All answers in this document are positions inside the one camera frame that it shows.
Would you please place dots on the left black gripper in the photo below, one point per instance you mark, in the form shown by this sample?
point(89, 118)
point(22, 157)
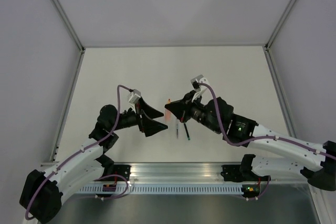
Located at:
point(148, 126)

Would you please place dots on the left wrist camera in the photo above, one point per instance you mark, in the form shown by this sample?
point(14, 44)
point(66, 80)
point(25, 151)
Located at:
point(133, 97)

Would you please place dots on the aluminium frame post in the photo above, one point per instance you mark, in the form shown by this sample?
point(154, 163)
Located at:
point(276, 79)
point(74, 76)

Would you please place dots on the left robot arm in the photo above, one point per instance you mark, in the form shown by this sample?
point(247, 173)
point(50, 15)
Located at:
point(45, 192)

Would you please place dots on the aluminium mounting rail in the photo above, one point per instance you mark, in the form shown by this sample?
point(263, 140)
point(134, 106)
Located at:
point(279, 170)

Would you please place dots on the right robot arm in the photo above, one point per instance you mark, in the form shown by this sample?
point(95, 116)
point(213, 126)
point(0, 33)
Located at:
point(318, 160)

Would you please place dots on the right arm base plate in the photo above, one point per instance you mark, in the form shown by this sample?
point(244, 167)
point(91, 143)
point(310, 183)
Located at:
point(240, 173)

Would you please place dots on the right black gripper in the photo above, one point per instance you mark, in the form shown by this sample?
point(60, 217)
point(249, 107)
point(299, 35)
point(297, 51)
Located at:
point(181, 108)

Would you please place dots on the white slotted cable duct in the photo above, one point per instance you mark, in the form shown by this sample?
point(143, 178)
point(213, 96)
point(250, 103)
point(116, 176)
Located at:
point(163, 189)

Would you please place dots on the right aluminium frame post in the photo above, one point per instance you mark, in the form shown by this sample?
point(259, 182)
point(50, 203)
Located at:
point(276, 79)

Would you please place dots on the grey purple pen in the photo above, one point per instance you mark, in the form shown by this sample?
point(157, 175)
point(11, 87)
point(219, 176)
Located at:
point(177, 128)

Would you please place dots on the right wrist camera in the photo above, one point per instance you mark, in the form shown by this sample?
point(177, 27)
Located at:
point(199, 84)

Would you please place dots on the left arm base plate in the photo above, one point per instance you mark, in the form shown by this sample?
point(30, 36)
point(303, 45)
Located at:
point(123, 170)

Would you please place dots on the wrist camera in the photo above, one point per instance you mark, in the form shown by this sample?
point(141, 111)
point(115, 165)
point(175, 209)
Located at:
point(199, 84)
point(133, 97)

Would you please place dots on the green pen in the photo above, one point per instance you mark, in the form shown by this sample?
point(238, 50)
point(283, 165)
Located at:
point(187, 132)

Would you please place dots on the left aluminium frame post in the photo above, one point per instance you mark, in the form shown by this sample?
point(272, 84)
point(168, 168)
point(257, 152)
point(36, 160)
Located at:
point(74, 76)

